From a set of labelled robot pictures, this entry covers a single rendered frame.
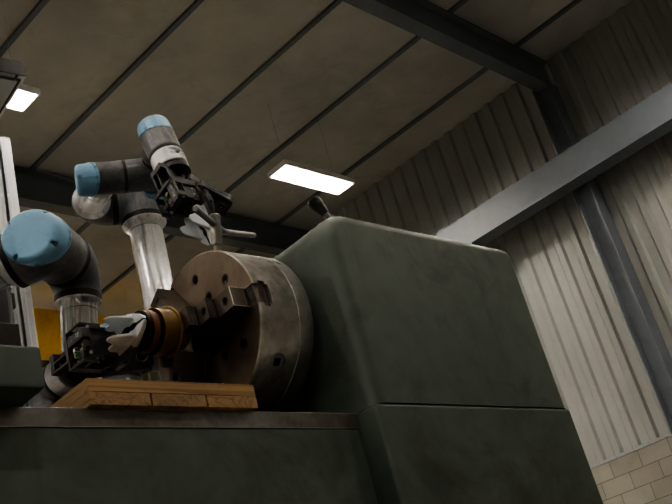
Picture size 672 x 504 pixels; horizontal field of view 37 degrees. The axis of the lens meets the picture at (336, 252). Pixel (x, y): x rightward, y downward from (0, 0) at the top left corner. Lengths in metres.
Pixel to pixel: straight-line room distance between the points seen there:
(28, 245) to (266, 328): 0.52
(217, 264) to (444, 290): 0.48
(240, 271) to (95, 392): 0.45
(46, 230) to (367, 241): 0.62
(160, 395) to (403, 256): 0.68
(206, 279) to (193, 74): 10.37
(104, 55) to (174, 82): 1.02
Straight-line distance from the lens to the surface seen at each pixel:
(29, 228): 2.02
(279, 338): 1.76
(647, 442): 12.52
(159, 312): 1.77
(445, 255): 2.10
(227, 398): 1.57
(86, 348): 1.79
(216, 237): 1.92
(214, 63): 12.09
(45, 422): 1.40
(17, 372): 1.34
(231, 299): 1.74
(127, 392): 1.47
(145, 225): 2.63
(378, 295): 1.87
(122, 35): 11.45
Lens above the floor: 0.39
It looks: 25 degrees up
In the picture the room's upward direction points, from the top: 16 degrees counter-clockwise
